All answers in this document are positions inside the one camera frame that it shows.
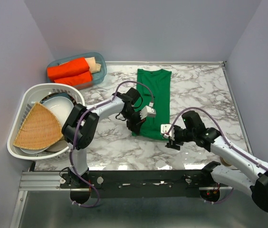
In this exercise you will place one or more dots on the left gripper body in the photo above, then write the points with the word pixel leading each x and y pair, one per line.
pixel 134 120

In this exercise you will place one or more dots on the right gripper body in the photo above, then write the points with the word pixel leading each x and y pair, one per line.
pixel 181 135

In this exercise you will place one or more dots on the green t-shirt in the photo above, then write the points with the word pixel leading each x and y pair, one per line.
pixel 157 83

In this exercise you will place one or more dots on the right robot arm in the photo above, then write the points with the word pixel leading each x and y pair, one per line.
pixel 250 175

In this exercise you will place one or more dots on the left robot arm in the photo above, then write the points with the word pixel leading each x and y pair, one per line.
pixel 80 127

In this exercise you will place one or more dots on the small metal cup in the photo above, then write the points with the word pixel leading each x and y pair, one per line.
pixel 225 163

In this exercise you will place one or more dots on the blue plastic bin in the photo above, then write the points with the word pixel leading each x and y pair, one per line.
pixel 97 77

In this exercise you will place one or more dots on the lower rolled orange t-shirt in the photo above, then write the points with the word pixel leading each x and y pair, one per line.
pixel 85 77

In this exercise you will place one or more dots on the rolled orange t-shirt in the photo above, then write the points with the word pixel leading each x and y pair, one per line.
pixel 85 77
pixel 69 69

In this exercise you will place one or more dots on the rolled beige t-shirt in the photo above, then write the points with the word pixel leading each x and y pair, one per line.
pixel 93 66

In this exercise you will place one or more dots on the white bowl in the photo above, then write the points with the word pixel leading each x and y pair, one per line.
pixel 60 106

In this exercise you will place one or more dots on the dark teal plate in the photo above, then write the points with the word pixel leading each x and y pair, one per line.
pixel 63 94

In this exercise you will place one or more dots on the beige plate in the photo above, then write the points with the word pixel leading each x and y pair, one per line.
pixel 58 146

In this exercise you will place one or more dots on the upper rolled orange t-shirt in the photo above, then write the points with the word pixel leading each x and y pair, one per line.
pixel 69 69

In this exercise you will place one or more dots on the wicker fan-shaped tray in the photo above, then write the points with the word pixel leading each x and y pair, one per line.
pixel 39 130

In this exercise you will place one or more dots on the white plastic basket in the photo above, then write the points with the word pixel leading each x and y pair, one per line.
pixel 31 96

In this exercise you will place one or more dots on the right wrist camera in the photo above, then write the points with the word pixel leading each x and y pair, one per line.
pixel 167 131

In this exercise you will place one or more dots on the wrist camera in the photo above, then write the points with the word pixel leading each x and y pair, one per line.
pixel 147 111
pixel 167 131

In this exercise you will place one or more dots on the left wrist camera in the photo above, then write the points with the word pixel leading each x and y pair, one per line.
pixel 147 111

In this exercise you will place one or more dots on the black mounting base plate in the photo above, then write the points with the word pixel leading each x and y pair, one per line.
pixel 145 184

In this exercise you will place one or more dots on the aluminium rail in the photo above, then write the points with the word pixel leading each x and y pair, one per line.
pixel 48 181

